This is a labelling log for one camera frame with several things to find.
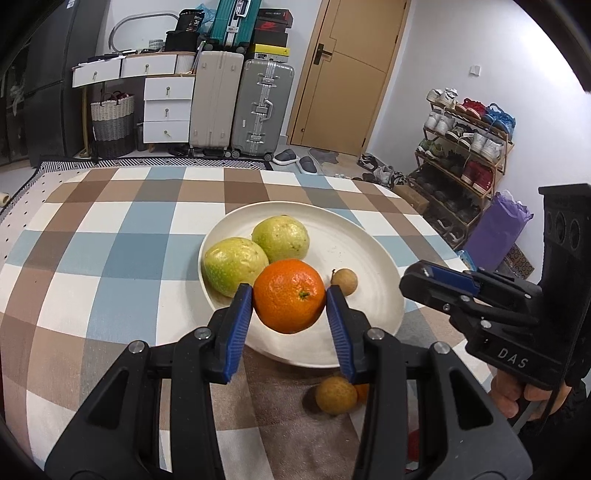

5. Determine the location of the white drawer dresser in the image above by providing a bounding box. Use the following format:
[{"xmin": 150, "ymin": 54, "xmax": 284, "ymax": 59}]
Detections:
[{"xmin": 71, "ymin": 52, "xmax": 197, "ymax": 153}]

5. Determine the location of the person's right forearm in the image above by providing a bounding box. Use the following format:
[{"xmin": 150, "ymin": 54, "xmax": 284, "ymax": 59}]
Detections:
[{"xmin": 512, "ymin": 383, "xmax": 591, "ymax": 480}]

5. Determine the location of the yellow guava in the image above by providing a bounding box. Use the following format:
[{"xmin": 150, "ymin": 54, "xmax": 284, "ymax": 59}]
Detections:
[{"xmin": 252, "ymin": 215, "xmax": 310, "ymax": 264}]

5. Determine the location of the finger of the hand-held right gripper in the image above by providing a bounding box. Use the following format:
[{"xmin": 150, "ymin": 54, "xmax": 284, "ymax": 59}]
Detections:
[
  {"xmin": 399, "ymin": 272, "xmax": 490, "ymax": 328},
  {"xmin": 418, "ymin": 260, "xmax": 543, "ymax": 301}
]

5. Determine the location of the cardboard box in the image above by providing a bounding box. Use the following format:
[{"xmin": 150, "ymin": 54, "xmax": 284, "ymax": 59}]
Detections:
[{"xmin": 392, "ymin": 184, "xmax": 430, "ymax": 215}]

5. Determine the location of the green guava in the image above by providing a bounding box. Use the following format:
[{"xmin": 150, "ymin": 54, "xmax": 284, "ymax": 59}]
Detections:
[{"xmin": 202, "ymin": 237, "xmax": 269, "ymax": 298}]

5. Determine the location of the checked blue brown blanket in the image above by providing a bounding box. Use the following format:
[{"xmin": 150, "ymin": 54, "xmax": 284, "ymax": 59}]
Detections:
[{"xmin": 0, "ymin": 166, "xmax": 490, "ymax": 480}]

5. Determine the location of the wooden shoe rack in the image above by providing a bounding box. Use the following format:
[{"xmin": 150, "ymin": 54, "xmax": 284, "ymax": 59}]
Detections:
[{"xmin": 406, "ymin": 88, "xmax": 515, "ymax": 241}]

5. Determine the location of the blue plastic bag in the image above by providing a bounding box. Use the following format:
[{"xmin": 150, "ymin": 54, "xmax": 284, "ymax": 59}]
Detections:
[{"xmin": 196, "ymin": 4, "xmax": 218, "ymax": 35}]

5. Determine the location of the yellow and black shoebox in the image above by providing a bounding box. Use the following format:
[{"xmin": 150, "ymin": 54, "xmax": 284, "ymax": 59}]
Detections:
[{"xmin": 249, "ymin": 43, "xmax": 291, "ymax": 61}]

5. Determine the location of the purple bag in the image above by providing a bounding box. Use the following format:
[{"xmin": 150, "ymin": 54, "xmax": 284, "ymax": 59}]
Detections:
[{"xmin": 464, "ymin": 190, "xmax": 534, "ymax": 273}]

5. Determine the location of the black printed box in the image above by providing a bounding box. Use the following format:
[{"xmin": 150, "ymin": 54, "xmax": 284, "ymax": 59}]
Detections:
[{"xmin": 178, "ymin": 9, "xmax": 206, "ymax": 34}]

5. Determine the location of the black storage container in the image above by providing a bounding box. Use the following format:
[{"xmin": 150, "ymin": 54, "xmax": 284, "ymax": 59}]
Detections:
[{"xmin": 165, "ymin": 30, "xmax": 200, "ymax": 52}]

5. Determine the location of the orange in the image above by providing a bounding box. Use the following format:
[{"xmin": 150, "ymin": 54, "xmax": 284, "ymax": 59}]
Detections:
[{"xmin": 253, "ymin": 259, "xmax": 327, "ymax": 335}]

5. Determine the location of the grey suitcase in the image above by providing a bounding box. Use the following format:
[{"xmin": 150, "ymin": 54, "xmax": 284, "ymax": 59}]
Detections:
[{"xmin": 230, "ymin": 58, "xmax": 295, "ymax": 161}]

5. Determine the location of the patterned doormat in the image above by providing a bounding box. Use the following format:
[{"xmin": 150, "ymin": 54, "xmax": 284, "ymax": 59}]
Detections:
[{"xmin": 501, "ymin": 242, "xmax": 536, "ymax": 278}]

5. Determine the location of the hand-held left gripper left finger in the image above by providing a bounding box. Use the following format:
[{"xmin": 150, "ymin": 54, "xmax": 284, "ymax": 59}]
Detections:
[{"xmin": 44, "ymin": 284, "xmax": 254, "ymax": 480}]

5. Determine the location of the wooden door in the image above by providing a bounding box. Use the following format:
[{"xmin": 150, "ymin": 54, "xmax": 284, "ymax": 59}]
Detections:
[{"xmin": 287, "ymin": 0, "xmax": 411, "ymax": 158}]

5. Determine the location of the group of assorted shoes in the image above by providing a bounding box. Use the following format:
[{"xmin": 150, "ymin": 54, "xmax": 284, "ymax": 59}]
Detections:
[{"xmin": 358, "ymin": 88, "xmax": 517, "ymax": 245}]

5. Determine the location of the cream round plate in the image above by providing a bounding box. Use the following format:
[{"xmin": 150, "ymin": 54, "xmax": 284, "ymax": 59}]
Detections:
[{"xmin": 199, "ymin": 202, "xmax": 406, "ymax": 368}]

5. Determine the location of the striped rug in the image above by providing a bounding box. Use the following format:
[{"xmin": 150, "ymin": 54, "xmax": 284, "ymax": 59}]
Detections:
[{"xmin": 37, "ymin": 157, "xmax": 273, "ymax": 172}]

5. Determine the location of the woven laundry basket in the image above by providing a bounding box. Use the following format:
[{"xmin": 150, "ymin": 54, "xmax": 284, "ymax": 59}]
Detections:
[{"xmin": 90, "ymin": 91, "xmax": 136, "ymax": 158}]

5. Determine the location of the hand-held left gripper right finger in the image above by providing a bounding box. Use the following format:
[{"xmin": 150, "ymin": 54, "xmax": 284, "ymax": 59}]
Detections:
[{"xmin": 325, "ymin": 285, "xmax": 534, "ymax": 480}]

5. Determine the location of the oval metal frame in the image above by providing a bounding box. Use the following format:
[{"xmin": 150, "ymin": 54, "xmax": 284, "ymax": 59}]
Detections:
[{"xmin": 108, "ymin": 12, "xmax": 181, "ymax": 54}]

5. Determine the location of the red and black shoebox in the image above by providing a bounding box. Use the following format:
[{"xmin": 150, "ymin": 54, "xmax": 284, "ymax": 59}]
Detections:
[{"xmin": 255, "ymin": 21, "xmax": 291, "ymax": 44}]

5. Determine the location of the teal suitcase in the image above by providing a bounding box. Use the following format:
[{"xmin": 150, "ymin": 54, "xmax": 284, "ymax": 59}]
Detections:
[{"xmin": 210, "ymin": 0, "xmax": 262, "ymax": 51}]

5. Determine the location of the beige suitcase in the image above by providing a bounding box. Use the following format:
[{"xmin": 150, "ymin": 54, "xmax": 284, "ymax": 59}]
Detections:
[{"xmin": 189, "ymin": 50, "xmax": 245, "ymax": 158}]

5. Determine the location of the person's right hand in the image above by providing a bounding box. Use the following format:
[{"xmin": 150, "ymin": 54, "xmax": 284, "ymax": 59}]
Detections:
[{"xmin": 488, "ymin": 371, "xmax": 573, "ymax": 421}]

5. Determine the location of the brown longan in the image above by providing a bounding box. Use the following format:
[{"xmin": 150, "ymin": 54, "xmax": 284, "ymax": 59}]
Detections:
[
  {"xmin": 331, "ymin": 269, "xmax": 359, "ymax": 296},
  {"xmin": 315, "ymin": 376, "xmax": 359, "ymax": 415}
]

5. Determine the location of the dark glass wardrobe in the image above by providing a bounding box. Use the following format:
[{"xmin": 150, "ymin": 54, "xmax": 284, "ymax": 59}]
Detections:
[{"xmin": 0, "ymin": 41, "xmax": 28, "ymax": 167}]

